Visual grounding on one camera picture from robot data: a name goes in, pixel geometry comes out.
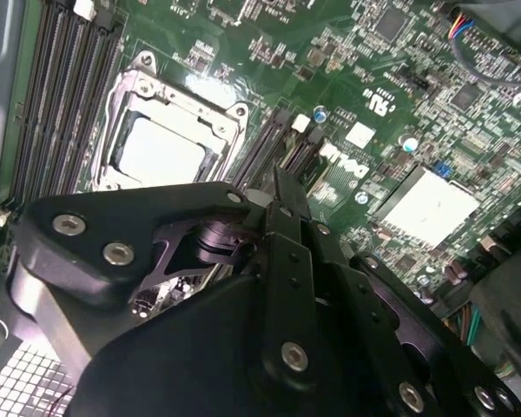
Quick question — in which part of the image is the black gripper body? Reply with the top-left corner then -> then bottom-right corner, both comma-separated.
67,273 -> 392,417

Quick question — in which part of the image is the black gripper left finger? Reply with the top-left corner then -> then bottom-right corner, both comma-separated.
8,167 -> 327,387

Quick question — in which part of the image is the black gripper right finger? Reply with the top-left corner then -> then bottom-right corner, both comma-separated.
286,171 -> 521,417

